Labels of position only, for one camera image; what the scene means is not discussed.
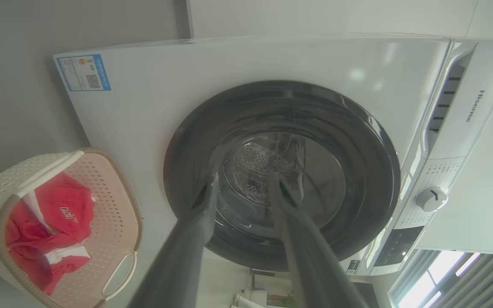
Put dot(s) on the black washer display panel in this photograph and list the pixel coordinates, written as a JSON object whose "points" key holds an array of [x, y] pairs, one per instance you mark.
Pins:
{"points": [[397, 247]]}

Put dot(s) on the white detergent drawer front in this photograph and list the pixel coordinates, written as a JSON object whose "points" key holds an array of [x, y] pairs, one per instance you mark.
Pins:
{"points": [[477, 98]]}

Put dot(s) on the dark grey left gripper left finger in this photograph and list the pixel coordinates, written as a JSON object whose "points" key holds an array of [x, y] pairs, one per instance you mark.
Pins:
{"points": [[178, 256]]}

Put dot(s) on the white front-load washing machine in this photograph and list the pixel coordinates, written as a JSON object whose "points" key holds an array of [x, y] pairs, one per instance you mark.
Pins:
{"points": [[144, 111]]}

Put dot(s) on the window with grey blinds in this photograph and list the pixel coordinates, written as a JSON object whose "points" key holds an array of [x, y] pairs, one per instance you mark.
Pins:
{"points": [[477, 282]]}

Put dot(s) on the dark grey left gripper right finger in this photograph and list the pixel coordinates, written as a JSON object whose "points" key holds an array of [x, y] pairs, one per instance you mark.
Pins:
{"points": [[310, 261]]}

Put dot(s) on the red garment with white stripes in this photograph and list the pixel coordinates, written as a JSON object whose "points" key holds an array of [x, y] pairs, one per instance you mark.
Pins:
{"points": [[58, 205]]}

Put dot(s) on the blue energy label sticker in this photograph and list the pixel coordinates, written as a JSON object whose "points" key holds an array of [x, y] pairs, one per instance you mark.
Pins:
{"points": [[84, 72]]}

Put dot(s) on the white round control knob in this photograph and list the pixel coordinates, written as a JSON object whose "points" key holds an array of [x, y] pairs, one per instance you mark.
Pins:
{"points": [[431, 199]]}

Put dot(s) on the round black washing machine door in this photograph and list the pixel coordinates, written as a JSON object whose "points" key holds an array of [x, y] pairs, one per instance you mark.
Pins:
{"points": [[362, 171]]}

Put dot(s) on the cream perforated laundry basket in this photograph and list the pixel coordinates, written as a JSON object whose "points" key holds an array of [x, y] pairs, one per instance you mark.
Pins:
{"points": [[109, 205]]}

